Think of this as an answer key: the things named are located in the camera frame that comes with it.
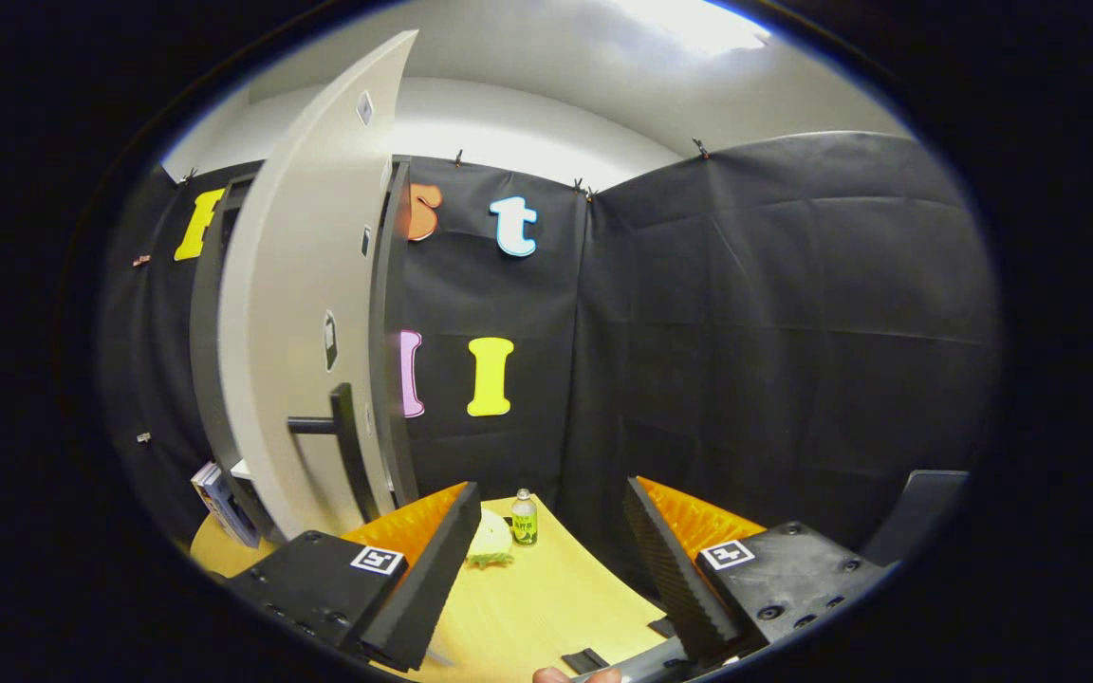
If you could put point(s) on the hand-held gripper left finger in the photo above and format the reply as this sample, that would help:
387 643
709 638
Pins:
428 579

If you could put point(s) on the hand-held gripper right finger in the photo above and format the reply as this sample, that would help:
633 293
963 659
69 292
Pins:
670 569

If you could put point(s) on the dark grey shoe cabinet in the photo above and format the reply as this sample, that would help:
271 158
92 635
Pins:
387 313

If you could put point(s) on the beige shoe cabinet door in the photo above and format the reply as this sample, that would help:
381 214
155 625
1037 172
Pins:
290 304

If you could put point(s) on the yellow plush toy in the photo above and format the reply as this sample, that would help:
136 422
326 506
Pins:
491 543

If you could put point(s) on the green drink bottle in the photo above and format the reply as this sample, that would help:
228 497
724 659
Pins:
524 522

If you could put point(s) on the small black flat piece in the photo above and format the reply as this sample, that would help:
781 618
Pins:
584 660

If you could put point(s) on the blue paperback book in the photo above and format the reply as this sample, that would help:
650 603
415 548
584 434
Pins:
235 512

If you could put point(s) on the white paperback book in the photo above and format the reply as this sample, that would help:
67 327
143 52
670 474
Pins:
203 486

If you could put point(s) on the black backdrop cloth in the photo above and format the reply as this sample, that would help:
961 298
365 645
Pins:
746 332

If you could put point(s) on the dark grey chair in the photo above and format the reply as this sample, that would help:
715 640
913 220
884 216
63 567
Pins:
921 512

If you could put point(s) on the long ceiling light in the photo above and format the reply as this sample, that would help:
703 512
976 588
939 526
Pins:
698 21

